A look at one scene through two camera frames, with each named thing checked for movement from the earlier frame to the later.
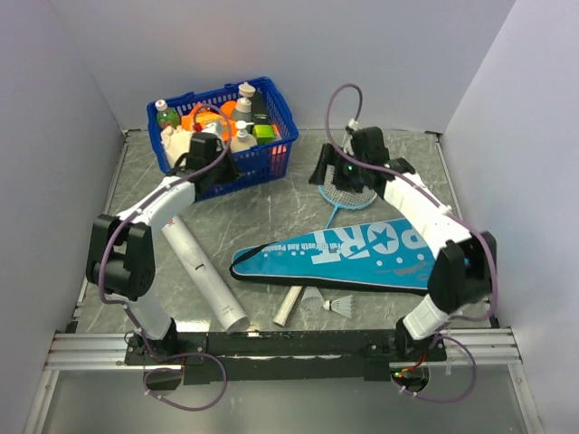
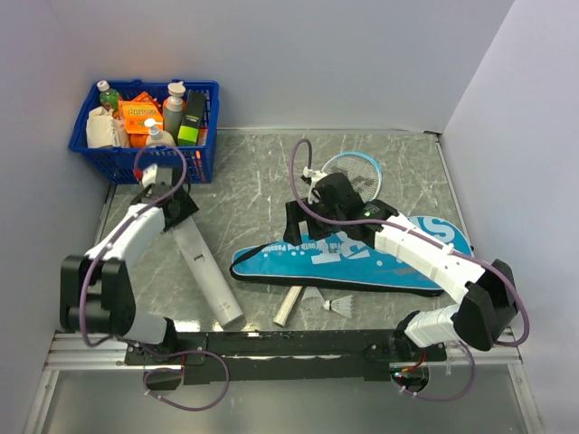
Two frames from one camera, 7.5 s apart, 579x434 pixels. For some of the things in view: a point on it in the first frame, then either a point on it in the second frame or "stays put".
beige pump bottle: [243, 139] -> [156, 136]
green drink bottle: [166, 117] -> [109, 98]
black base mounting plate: [285, 357] stays put
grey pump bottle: [243, 108] -> [173, 113]
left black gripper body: [223, 173] -> [187, 207]
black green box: [262, 130] -> [187, 134]
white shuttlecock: [312, 299] stays put
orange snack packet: [223, 118] -> [135, 113]
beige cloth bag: [175, 142] -> [104, 130]
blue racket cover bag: [393, 255] stays put
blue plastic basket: [252, 165] -> [118, 165]
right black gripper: [329, 155] -> [294, 215]
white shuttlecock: [342, 305] stays put
